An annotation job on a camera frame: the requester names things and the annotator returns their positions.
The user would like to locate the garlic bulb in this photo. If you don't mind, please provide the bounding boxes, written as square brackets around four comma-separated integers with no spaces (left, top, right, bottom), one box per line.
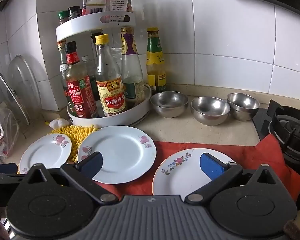
[49,118,70,130]

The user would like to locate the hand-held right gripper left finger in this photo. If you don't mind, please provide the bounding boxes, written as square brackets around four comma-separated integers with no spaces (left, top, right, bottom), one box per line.
[20,152,119,205]

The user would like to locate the stainless steel bowl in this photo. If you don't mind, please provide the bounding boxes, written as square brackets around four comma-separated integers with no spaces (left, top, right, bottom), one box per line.
[190,97,231,126]
[150,91,189,118]
[226,92,260,122]

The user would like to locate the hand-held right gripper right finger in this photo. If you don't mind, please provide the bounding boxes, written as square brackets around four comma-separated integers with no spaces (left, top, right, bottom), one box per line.
[185,152,284,204]

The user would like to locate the black dish rack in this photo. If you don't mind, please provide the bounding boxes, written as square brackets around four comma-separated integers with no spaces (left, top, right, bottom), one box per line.
[252,99,300,209]

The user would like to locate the yellow chenille cloth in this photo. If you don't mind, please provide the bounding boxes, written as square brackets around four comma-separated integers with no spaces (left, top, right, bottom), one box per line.
[17,124,100,174]

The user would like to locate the green and yellow label bottle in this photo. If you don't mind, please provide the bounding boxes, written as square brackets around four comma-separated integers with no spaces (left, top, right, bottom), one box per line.
[146,27,167,93]

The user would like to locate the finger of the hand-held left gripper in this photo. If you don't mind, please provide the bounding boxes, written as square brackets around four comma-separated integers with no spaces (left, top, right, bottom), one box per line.
[0,163,23,184]

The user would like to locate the small glass pot lid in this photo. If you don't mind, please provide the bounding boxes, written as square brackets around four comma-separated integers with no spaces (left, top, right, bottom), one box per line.
[0,71,30,125]

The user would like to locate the small pink-flower white plate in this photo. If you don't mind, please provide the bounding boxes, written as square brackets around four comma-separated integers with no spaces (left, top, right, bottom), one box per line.
[19,133,72,174]

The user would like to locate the red label soy sauce bottle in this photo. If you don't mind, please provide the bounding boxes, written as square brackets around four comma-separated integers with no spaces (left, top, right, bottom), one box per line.
[64,41,100,119]

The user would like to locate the black cap spice jar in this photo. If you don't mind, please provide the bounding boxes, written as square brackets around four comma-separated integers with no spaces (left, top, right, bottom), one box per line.
[68,6,82,20]

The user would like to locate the red cloth mat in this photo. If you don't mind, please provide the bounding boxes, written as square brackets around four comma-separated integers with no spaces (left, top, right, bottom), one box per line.
[96,134,300,207]

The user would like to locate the purple label clear bottle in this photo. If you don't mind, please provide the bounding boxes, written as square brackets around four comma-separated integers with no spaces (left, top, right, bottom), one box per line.
[120,27,145,103]

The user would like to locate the yellow cap vinegar bottle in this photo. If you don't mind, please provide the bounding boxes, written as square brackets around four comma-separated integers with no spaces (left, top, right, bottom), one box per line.
[95,34,128,117]

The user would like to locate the multicolour-flower gold-rim plate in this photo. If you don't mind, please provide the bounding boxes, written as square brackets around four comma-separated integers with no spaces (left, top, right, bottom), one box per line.
[152,148,237,196]

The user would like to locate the green cap spice jar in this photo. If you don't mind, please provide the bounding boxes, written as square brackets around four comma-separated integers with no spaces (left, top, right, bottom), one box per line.
[58,10,70,25]

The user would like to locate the large glass pot lid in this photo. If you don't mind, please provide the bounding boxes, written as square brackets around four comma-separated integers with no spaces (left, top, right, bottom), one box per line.
[7,54,42,120]

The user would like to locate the clear plastic bag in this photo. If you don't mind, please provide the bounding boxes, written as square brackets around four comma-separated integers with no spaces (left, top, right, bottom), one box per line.
[0,100,19,158]

